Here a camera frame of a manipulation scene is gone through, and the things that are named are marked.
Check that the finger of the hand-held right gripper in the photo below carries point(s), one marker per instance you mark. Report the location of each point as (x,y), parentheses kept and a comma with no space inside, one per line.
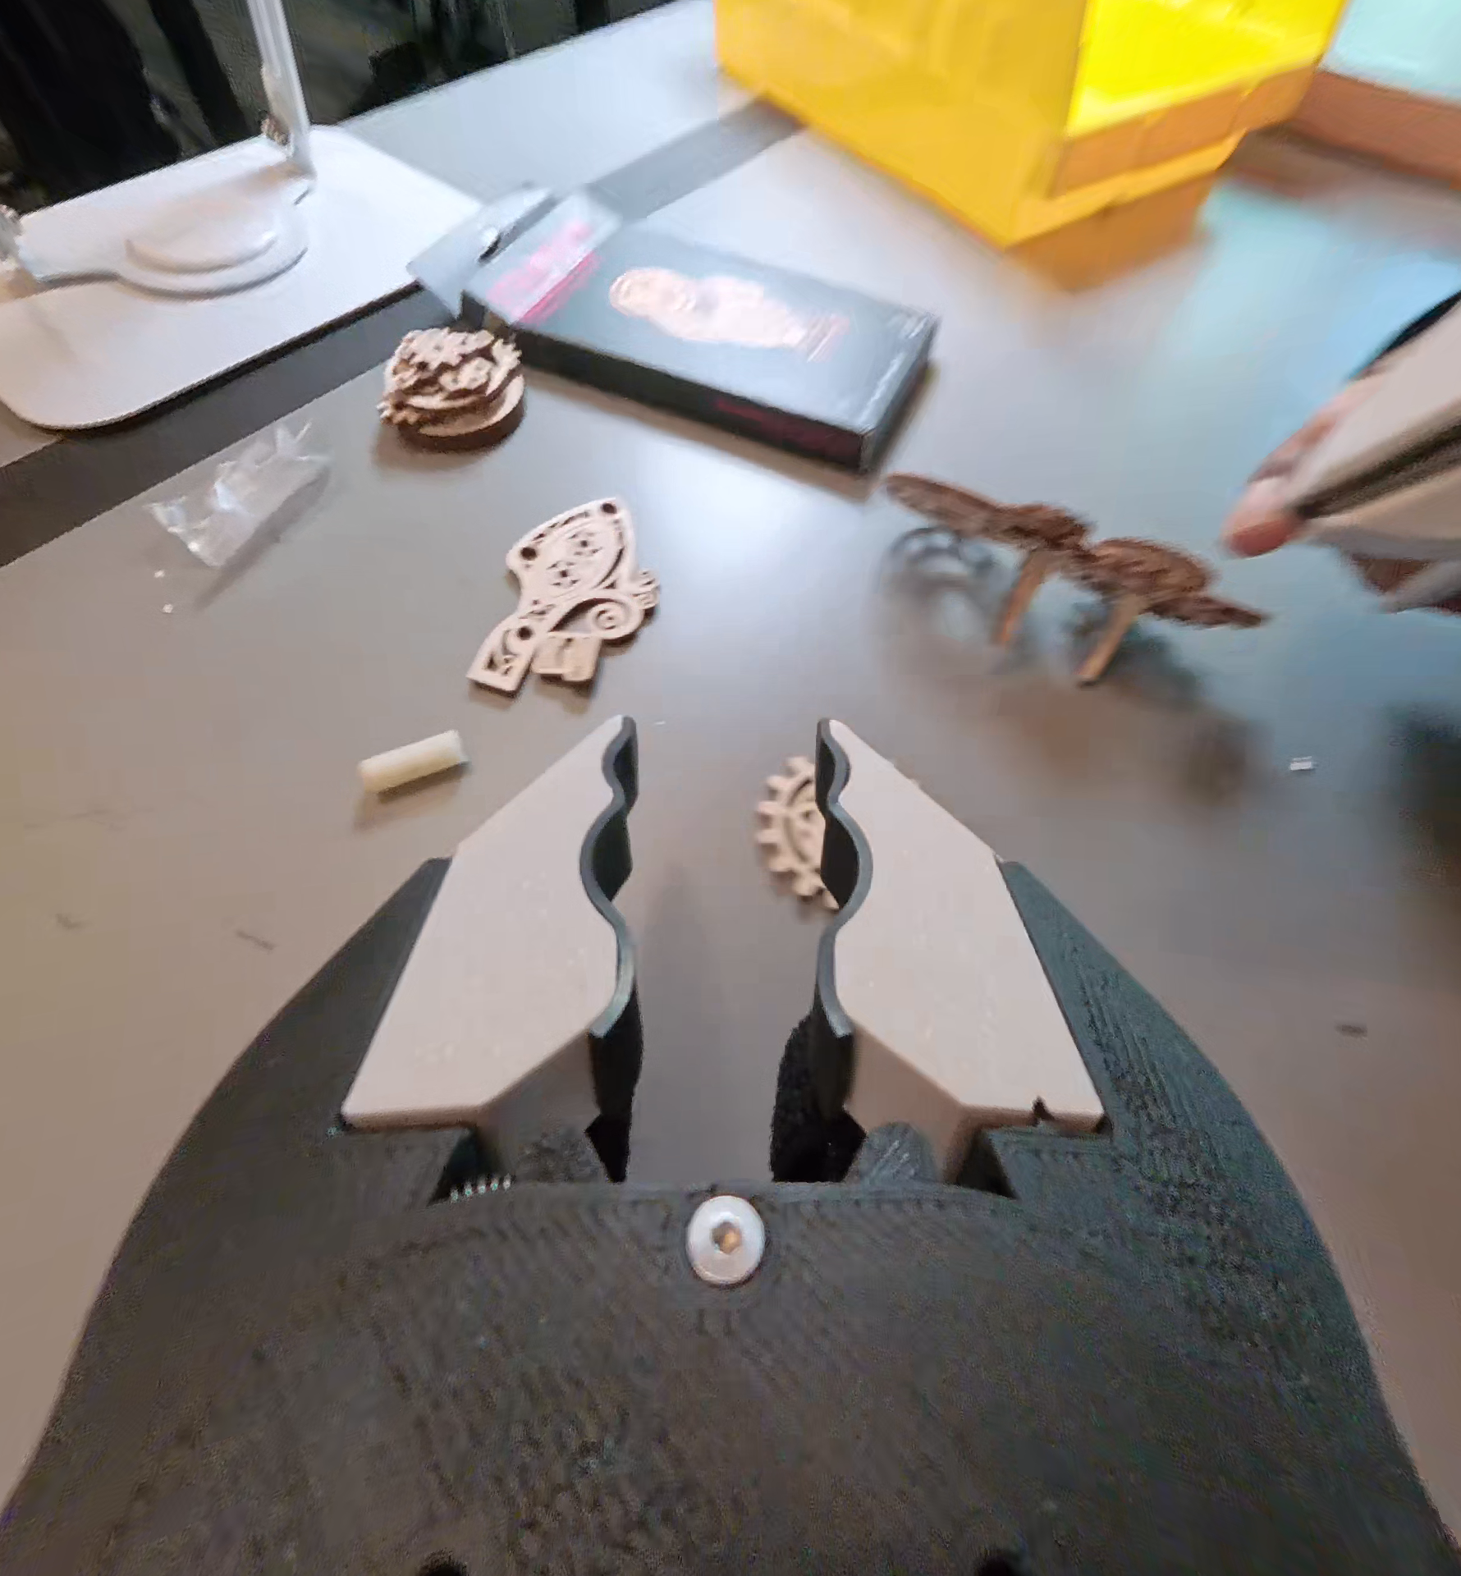
(1433,382)
(1458,519)

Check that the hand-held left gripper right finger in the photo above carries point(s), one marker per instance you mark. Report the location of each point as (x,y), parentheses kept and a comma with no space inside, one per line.
(952,985)

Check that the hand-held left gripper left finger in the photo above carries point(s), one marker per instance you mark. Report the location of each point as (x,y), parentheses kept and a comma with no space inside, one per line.
(497,975)

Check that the wooden gear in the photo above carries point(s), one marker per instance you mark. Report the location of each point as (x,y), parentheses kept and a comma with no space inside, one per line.
(793,837)

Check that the white wax stick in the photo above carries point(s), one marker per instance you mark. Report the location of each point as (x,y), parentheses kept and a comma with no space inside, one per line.
(411,763)

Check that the wooden gear assembly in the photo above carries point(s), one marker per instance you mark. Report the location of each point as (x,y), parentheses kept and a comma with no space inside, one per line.
(1126,565)

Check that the small clear plastic bag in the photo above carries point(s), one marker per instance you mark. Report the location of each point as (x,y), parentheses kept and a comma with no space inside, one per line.
(239,499)

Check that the yellow plastic bin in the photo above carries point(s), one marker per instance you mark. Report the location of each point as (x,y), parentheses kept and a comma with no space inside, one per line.
(928,99)

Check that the grey desk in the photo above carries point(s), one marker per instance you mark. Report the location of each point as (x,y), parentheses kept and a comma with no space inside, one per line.
(188,863)

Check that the person's right hand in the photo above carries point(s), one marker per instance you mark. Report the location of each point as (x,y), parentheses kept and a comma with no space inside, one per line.
(1261,519)

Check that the ornate wooden paddle piece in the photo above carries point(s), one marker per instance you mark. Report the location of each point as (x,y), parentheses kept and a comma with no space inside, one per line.
(578,565)

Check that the stacked wooden gear disc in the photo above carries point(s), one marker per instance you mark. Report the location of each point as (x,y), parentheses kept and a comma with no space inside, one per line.
(453,382)

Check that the black puzzle box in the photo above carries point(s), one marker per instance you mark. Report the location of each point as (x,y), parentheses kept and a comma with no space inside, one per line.
(743,344)

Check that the white book stand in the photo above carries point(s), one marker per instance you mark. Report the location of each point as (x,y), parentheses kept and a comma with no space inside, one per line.
(188,306)

